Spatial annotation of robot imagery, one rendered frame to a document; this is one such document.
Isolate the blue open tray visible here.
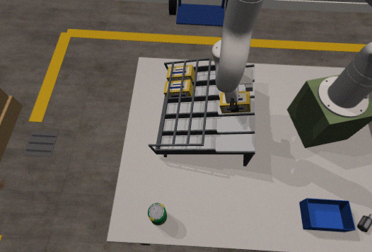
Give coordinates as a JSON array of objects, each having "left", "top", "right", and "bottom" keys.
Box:
[{"left": 299, "top": 198, "right": 353, "bottom": 232}]

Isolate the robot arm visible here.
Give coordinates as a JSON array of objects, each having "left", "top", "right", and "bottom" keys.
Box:
[{"left": 211, "top": 0, "right": 372, "bottom": 118}]

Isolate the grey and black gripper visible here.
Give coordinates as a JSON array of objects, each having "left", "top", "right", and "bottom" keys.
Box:
[{"left": 225, "top": 85, "right": 239, "bottom": 113}]

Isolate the yellow carton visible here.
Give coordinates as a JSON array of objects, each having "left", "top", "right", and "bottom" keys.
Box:
[
  {"left": 219, "top": 91, "right": 250, "bottom": 113},
  {"left": 166, "top": 65, "right": 195, "bottom": 81},
  {"left": 164, "top": 79, "right": 193, "bottom": 98}
]

